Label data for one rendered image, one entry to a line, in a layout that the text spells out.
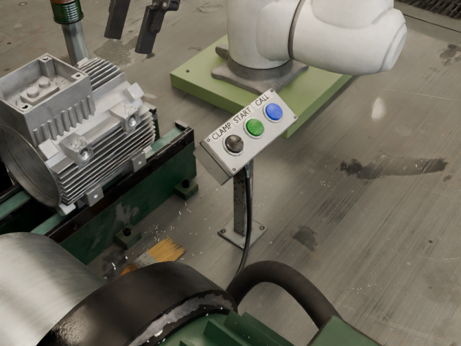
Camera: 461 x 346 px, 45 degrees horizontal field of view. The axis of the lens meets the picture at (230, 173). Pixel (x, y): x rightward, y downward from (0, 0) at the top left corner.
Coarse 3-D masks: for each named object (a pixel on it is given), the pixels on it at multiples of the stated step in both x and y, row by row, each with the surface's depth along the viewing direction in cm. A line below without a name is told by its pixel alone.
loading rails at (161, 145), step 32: (192, 128) 109; (160, 160) 105; (192, 160) 114; (128, 192) 102; (160, 192) 110; (192, 192) 113; (0, 224) 95; (32, 224) 101; (64, 224) 92; (96, 224) 98; (128, 224) 106; (96, 256) 103
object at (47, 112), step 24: (24, 72) 87; (48, 72) 88; (72, 72) 86; (0, 96) 83; (24, 96) 84; (48, 96) 85; (72, 96) 84; (0, 120) 85; (24, 120) 79; (48, 120) 82; (72, 120) 85
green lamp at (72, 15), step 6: (78, 0) 117; (54, 6) 116; (60, 6) 115; (66, 6) 115; (72, 6) 116; (78, 6) 117; (54, 12) 117; (60, 12) 116; (66, 12) 116; (72, 12) 117; (78, 12) 118; (54, 18) 119; (60, 18) 117; (66, 18) 117; (72, 18) 118; (78, 18) 119
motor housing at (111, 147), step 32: (96, 64) 93; (96, 96) 89; (0, 128) 90; (96, 128) 88; (32, 160) 97; (64, 160) 84; (96, 160) 88; (128, 160) 95; (32, 192) 95; (64, 192) 86
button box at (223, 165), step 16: (272, 96) 91; (240, 112) 88; (256, 112) 89; (288, 112) 92; (224, 128) 85; (240, 128) 86; (272, 128) 89; (288, 128) 92; (208, 144) 83; (224, 144) 84; (256, 144) 86; (208, 160) 85; (224, 160) 83; (240, 160) 84; (224, 176) 85
